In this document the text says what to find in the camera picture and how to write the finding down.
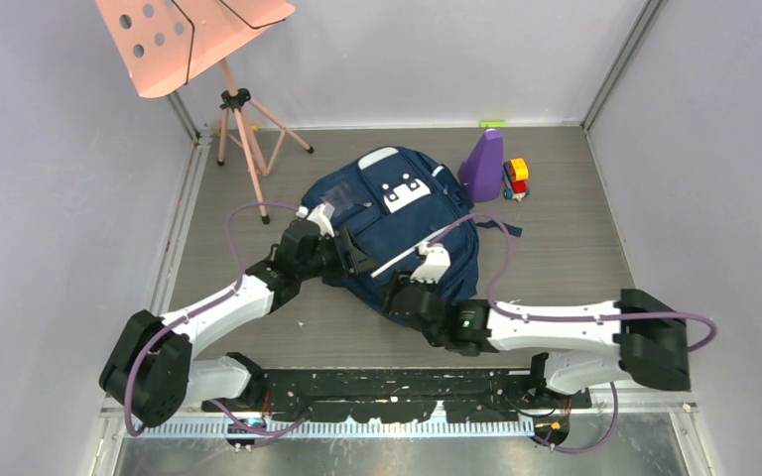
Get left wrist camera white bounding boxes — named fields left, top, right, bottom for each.
left=296, top=202, right=335, bottom=236

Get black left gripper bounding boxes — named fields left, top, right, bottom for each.
left=297, top=226, right=376, bottom=283

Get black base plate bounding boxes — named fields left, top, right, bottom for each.
left=221, top=366, right=591, bottom=423

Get pink music stand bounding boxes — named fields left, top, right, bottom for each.
left=95, top=0, right=315, bottom=223

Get toy block car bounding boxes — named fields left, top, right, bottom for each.
left=502, top=158, right=530, bottom=201

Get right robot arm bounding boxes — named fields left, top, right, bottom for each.
left=382, top=277, right=691, bottom=408

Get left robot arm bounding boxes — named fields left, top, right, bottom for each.
left=98, top=219, right=378, bottom=435

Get navy blue backpack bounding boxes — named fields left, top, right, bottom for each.
left=300, top=145, right=524, bottom=326

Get purple metronome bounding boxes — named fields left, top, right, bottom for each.
left=457, top=128, right=504, bottom=203

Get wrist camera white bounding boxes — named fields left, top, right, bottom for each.
left=296, top=202, right=335, bottom=236
left=410, top=242, right=450, bottom=285

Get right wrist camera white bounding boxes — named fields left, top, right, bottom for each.
left=410, top=242, right=450, bottom=285

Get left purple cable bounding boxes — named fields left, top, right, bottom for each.
left=122, top=201, right=314, bottom=451

